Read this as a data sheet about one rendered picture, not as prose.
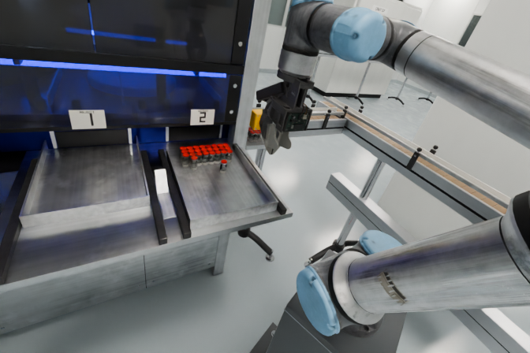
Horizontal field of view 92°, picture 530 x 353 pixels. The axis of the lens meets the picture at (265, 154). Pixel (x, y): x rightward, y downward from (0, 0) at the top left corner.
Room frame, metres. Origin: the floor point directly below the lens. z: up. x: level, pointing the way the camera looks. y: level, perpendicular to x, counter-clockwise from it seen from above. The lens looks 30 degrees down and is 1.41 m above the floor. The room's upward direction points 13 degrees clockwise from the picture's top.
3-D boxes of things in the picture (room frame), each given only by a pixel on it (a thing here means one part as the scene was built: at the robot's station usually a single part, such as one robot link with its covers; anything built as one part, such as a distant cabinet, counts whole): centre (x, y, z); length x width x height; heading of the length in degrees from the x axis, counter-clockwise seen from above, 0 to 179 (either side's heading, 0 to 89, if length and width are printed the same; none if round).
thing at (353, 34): (0.49, -0.10, 1.39); 0.11 x 0.11 x 0.08; 37
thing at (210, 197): (0.66, 0.13, 0.90); 0.34 x 0.26 x 0.04; 34
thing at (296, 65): (0.56, -0.02, 1.32); 0.08 x 0.08 x 0.05
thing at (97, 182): (0.56, 0.48, 0.90); 0.34 x 0.26 x 0.04; 34
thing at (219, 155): (0.75, 0.19, 0.90); 0.18 x 0.02 x 0.05; 124
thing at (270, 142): (0.55, -0.01, 1.13); 0.06 x 0.03 x 0.09; 34
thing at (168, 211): (0.53, 0.25, 0.91); 0.14 x 0.03 x 0.06; 36
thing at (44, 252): (0.60, 0.30, 0.87); 0.70 x 0.48 x 0.02; 124
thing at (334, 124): (1.27, -0.10, 0.92); 0.69 x 0.15 x 0.16; 124
